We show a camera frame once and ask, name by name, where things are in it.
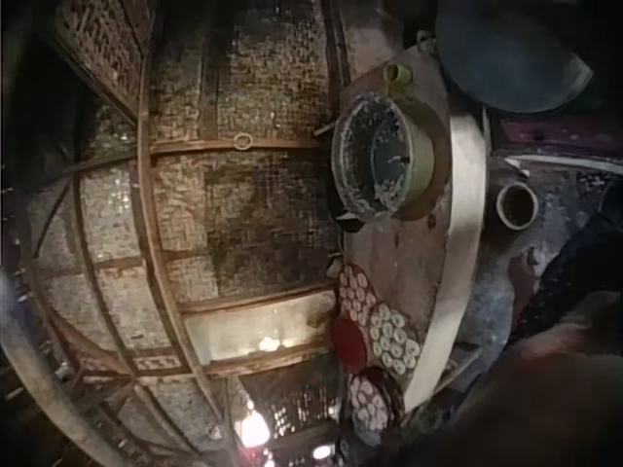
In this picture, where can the person's left hand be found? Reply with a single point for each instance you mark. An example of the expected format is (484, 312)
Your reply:
(524, 279)

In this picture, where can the person's left fingers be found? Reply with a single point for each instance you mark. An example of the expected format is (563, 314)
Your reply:
(519, 258)

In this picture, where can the white round cup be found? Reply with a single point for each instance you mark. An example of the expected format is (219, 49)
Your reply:
(517, 204)

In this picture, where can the wooden board with white edge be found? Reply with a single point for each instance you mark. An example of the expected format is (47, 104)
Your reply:
(433, 253)

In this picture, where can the purple cloth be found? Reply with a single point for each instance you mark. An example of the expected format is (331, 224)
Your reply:
(540, 131)

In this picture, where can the green plastic bucket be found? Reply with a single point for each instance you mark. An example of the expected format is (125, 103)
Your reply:
(394, 160)

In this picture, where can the red round disc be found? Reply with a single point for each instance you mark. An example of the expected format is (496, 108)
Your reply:
(348, 338)

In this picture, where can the small green cup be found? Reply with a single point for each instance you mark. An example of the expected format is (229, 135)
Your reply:
(397, 74)

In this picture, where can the woven bamboo screen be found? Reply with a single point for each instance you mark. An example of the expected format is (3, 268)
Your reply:
(219, 219)

